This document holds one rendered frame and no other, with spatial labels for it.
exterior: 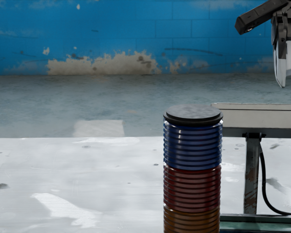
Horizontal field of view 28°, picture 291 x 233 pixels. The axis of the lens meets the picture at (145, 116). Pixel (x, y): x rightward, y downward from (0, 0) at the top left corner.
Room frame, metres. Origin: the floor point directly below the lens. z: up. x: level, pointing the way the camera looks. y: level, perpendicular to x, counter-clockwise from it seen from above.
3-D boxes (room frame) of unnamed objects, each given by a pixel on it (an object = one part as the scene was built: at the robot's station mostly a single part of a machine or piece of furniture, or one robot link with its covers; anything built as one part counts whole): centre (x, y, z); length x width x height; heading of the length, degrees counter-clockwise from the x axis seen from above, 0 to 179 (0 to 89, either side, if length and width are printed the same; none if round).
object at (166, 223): (0.56, -0.05, 1.10); 0.06 x 0.06 x 0.04
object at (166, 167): (0.56, -0.05, 1.14); 0.06 x 0.06 x 0.04
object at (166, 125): (0.56, -0.05, 1.19); 0.06 x 0.06 x 0.04
